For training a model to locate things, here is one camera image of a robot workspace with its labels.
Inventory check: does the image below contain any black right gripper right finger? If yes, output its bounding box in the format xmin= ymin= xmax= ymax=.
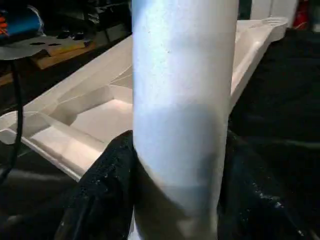
xmin=216 ymin=130 xmax=314 ymax=240

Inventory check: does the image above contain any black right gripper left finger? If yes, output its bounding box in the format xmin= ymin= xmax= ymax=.
xmin=59 ymin=129 xmax=139 ymax=240

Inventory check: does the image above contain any white plastic table top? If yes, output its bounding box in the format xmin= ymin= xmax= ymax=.
xmin=0 ymin=16 xmax=288 ymax=182

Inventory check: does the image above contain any white plastic table leg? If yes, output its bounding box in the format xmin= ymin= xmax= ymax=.
xmin=131 ymin=0 xmax=239 ymax=240

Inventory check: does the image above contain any black plastic mat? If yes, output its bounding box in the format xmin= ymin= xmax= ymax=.
xmin=0 ymin=27 xmax=320 ymax=240

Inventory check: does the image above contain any brown wooden board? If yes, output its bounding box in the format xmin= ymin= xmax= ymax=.
xmin=29 ymin=37 xmax=98 ymax=71

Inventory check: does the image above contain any grey round plate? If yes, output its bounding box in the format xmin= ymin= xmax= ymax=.
xmin=0 ymin=34 xmax=49 ymax=61

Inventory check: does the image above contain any blue cylinder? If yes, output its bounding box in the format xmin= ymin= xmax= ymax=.
xmin=0 ymin=4 xmax=42 ymax=35

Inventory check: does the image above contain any red bottle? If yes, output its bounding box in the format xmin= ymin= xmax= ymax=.
xmin=292 ymin=0 xmax=311 ymax=28

